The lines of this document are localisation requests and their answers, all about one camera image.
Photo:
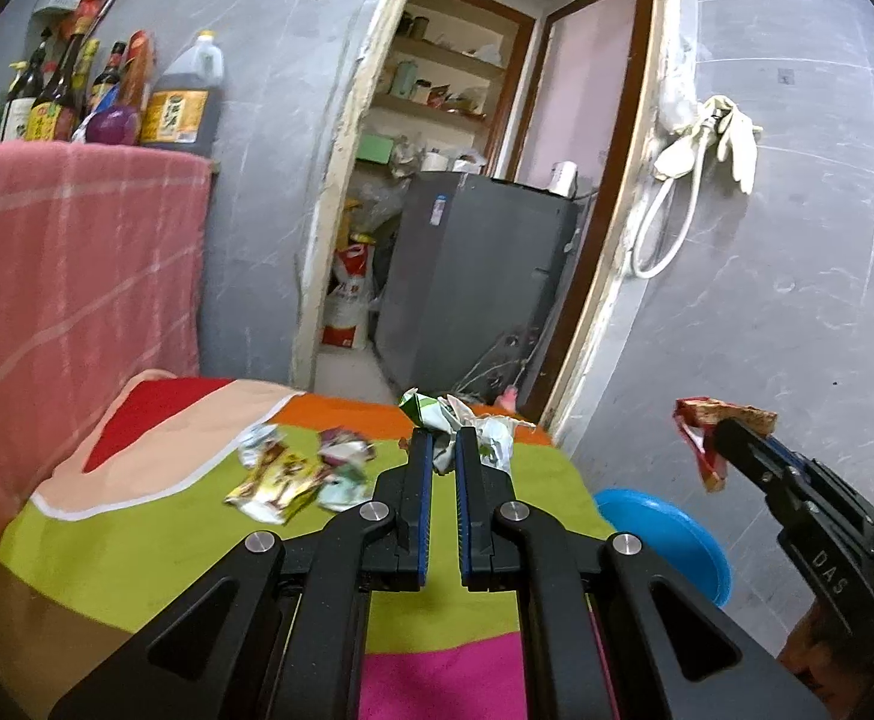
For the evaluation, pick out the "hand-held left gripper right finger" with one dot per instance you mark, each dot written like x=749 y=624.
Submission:
x=464 y=525

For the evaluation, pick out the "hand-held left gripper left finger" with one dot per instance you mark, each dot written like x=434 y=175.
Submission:
x=425 y=525

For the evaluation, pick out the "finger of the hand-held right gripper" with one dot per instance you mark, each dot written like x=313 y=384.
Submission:
x=745 y=457
x=786 y=457

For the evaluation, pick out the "red snack wrapper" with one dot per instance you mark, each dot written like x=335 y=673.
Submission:
x=699 y=457

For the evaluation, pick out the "white plastic film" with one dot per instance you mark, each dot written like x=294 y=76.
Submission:
x=497 y=439

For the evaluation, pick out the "blue plastic bucket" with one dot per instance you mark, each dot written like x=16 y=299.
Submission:
x=662 y=532

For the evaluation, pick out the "green white carton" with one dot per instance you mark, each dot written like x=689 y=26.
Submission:
x=429 y=412

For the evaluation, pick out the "pile of wrappers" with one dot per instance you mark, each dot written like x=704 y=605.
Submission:
x=279 y=480

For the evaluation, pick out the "person's right hand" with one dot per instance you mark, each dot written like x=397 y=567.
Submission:
x=812 y=641

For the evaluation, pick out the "white red rice sack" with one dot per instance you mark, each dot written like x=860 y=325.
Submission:
x=347 y=307

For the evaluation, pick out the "grey washing machine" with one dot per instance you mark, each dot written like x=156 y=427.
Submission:
x=467 y=277

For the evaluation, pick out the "colourful patchwork blanket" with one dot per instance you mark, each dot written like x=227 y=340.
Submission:
x=144 y=540

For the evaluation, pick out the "white rubber glove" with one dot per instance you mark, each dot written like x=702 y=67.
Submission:
x=737 y=142

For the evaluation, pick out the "clear plastic bags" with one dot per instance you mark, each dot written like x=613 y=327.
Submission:
x=381 y=206

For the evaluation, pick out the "crumpled grey bags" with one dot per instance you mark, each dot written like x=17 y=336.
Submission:
x=407 y=157

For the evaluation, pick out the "green box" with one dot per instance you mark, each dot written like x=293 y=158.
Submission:
x=377 y=148

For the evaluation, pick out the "wooden shelf unit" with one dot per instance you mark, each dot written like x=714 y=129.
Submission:
x=422 y=106

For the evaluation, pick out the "white jar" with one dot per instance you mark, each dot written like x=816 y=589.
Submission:
x=423 y=92

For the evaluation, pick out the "pink checked cloth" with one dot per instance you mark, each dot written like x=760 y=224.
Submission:
x=69 y=277

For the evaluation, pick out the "green thermos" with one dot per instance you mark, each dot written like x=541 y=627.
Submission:
x=405 y=79

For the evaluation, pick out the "large dark oil jug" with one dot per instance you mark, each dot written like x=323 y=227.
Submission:
x=182 y=109

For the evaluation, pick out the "purple onion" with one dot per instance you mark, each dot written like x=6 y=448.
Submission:
x=110 y=126

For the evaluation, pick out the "orange red bottle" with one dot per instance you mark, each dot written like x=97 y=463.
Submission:
x=137 y=67

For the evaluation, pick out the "dark soy sauce bottle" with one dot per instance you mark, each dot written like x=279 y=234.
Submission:
x=107 y=79

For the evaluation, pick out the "tall dark bottle yellow label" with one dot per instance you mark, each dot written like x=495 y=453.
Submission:
x=54 y=105

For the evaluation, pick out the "yellow sauce bottle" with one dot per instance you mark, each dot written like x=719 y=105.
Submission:
x=86 y=60

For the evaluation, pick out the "dark bottle green label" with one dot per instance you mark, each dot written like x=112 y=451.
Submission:
x=13 y=116

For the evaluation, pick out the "red mesh bag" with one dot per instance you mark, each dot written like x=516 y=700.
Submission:
x=84 y=11

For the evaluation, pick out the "worn door frame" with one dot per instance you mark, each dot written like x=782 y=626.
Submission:
x=347 y=127

